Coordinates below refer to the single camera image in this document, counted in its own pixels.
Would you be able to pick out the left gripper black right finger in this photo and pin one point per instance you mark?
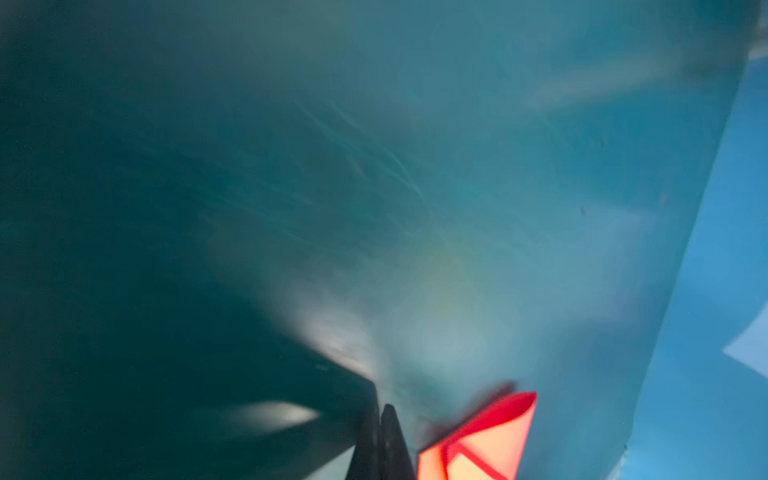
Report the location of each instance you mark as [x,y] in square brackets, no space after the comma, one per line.
[395,461]

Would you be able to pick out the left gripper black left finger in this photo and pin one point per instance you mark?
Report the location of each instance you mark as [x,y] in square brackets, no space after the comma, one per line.
[366,459]

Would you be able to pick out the red square paper sheet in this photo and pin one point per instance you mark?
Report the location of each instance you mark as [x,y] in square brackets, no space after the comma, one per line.
[488,445]

